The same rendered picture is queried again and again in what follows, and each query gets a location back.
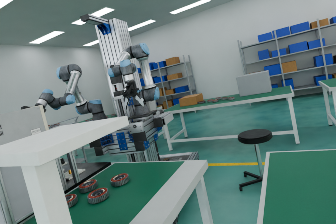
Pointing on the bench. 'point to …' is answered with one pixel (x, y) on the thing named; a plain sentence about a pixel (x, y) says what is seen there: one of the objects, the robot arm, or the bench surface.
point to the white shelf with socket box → (96, 129)
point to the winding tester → (22, 124)
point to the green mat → (121, 193)
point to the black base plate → (92, 168)
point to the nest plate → (72, 175)
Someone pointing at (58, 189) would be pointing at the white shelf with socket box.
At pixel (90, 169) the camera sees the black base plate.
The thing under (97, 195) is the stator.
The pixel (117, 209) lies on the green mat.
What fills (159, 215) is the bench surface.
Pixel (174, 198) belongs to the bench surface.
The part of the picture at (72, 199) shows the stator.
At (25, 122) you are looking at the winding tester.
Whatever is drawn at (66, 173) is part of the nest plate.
